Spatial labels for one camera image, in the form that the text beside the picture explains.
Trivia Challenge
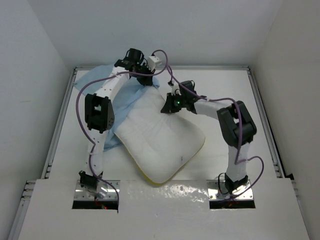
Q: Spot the white front cover board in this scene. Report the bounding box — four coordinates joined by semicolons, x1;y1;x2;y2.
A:
19;179;309;240

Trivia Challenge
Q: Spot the metal base plate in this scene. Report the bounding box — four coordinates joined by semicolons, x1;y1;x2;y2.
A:
207;180;255;201
73;180;120;201

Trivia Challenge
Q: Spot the white pillow yellow underside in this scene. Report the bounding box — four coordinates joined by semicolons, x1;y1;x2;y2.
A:
115;87;206;184

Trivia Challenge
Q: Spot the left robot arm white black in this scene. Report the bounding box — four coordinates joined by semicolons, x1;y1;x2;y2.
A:
75;48;161;189

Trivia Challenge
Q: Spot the aluminium table frame rail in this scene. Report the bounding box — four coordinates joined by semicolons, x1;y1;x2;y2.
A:
10;66;292;240

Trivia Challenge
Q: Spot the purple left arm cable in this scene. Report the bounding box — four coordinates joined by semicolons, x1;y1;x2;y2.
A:
74;49;173;208

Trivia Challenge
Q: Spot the black right base cable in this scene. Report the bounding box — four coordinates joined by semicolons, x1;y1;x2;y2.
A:
216;171;232;194

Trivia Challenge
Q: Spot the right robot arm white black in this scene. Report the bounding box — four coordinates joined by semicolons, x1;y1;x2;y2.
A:
160;80;257;195

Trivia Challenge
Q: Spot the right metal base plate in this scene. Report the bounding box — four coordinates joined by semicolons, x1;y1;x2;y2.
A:
207;180;255;201

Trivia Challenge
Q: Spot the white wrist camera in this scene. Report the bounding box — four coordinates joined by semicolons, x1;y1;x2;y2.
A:
171;83;181;96
147;55;162;71

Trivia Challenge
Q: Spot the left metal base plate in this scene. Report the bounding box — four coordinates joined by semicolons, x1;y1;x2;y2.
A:
73;180;120;201

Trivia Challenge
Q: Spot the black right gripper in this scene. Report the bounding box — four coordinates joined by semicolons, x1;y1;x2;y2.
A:
161;92;187;114

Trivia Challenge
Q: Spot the light blue green pillowcase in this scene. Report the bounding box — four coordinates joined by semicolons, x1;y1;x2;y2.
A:
74;64;149;152

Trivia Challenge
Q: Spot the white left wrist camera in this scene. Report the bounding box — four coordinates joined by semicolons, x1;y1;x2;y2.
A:
147;55;162;71

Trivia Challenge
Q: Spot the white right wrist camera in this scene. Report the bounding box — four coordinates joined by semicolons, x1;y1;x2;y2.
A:
171;83;181;96

